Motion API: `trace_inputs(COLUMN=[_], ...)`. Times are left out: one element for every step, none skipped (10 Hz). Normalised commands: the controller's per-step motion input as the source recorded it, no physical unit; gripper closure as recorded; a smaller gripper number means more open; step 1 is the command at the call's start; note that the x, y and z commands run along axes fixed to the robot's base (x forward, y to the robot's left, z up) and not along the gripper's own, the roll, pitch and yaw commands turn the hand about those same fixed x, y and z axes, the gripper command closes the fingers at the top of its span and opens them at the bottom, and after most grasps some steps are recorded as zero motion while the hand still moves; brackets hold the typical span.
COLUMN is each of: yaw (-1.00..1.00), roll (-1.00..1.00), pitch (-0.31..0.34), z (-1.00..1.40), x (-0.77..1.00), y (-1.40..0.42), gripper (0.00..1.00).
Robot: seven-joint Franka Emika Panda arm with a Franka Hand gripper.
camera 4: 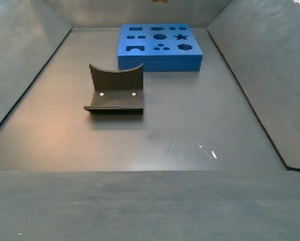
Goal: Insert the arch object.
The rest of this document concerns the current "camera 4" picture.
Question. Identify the black curved holder stand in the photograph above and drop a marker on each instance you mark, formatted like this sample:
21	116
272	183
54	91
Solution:
118	90

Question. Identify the blue shape sorter block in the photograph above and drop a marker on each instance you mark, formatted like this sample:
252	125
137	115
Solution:
163	47

